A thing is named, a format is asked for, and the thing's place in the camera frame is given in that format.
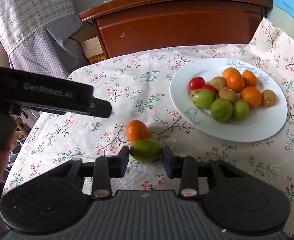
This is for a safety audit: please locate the floral tablecloth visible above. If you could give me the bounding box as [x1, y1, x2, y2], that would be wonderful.
[4, 19, 294, 236]

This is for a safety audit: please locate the red cherry tomato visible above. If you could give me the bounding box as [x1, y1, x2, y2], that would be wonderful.
[189, 77, 205, 91]
[201, 84, 218, 94]

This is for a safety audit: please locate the brown kiwi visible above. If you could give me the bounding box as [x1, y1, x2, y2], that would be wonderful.
[261, 89, 277, 107]
[210, 76, 227, 91]
[218, 87, 239, 105]

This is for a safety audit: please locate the checkered grey cloth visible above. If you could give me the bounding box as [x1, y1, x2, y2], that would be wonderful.
[0, 0, 87, 79]

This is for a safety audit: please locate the large orange tangerine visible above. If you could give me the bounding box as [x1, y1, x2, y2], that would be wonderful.
[226, 72, 245, 93]

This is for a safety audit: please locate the small cardboard box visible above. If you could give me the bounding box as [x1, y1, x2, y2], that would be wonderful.
[71, 25, 107, 64]

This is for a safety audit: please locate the green oval fruit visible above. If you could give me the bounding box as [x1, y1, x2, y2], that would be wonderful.
[129, 139, 162, 163]

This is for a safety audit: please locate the green round fruit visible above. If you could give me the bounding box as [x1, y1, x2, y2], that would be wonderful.
[210, 98, 233, 122]

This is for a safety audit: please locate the orange tangerine back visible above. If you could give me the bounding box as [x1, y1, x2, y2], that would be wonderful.
[222, 67, 239, 79]

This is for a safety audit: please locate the green fruit on plate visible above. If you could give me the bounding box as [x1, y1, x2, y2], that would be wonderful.
[233, 100, 249, 120]

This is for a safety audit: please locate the white ceramic plate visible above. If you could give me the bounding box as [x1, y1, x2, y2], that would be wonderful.
[169, 58, 287, 142]

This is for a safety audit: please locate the orange tangerine front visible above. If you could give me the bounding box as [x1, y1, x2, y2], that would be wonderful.
[240, 87, 262, 108]

